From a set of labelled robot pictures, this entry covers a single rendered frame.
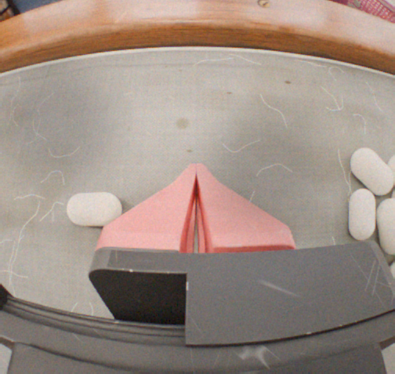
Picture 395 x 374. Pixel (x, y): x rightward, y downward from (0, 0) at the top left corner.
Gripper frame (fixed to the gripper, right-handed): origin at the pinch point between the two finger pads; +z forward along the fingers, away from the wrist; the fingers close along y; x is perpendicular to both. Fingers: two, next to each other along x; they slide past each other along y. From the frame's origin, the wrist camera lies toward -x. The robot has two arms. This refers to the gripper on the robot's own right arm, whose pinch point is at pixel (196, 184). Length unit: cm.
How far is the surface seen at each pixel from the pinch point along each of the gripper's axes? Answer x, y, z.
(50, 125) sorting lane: -1.4, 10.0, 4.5
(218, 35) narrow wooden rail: -6.2, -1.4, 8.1
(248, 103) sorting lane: -2.2, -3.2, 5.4
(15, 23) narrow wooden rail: -9.6, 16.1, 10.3
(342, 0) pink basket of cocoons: -12.2, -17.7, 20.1
